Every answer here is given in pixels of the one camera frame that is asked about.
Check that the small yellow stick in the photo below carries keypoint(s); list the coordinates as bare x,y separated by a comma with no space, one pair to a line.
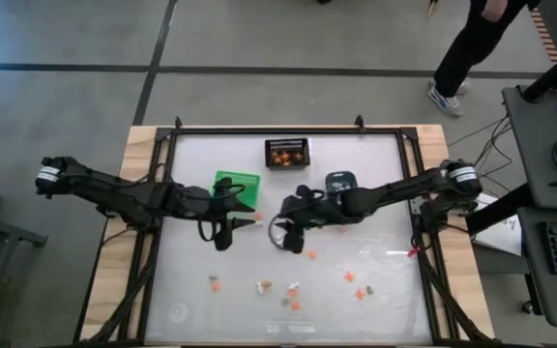
432,7

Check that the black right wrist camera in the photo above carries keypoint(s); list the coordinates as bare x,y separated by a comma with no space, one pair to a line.
331,205

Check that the black plastic basket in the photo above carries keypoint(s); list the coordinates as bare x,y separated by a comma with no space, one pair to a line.
286,143

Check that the teal plastic bin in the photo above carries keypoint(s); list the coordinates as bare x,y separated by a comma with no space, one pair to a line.
352,175

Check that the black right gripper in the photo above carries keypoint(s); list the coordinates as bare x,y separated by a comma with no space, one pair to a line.
302,212

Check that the grey desk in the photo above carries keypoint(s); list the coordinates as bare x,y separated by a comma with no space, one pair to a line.
535,125

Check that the white paper sheet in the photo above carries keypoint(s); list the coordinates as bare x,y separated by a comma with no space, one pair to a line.
506,237

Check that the red tape tag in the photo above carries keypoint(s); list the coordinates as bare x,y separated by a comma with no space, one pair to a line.
413,251

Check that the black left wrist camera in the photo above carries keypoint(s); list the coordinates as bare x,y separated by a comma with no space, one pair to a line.
196,200

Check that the black monitor pole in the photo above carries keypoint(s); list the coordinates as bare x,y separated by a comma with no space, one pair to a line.
554,72

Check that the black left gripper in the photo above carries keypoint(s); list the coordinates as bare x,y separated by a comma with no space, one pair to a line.
221,210

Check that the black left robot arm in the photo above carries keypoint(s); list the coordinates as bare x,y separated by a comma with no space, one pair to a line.
114,193

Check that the person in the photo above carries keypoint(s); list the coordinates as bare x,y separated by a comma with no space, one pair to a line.
472,43

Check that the black desk caster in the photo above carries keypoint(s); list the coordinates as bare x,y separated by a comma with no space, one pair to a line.
527,308

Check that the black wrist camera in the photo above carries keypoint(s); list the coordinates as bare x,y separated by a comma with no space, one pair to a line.
331,205
196,200

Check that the black control box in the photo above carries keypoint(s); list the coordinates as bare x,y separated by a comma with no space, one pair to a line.
481,220

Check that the black table clamp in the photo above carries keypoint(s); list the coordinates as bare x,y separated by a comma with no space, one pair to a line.
177,122
359,122

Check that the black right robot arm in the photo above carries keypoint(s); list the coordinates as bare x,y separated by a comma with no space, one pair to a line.
404,187

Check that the green plastic basket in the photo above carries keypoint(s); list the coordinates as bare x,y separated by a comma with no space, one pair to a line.
247,180

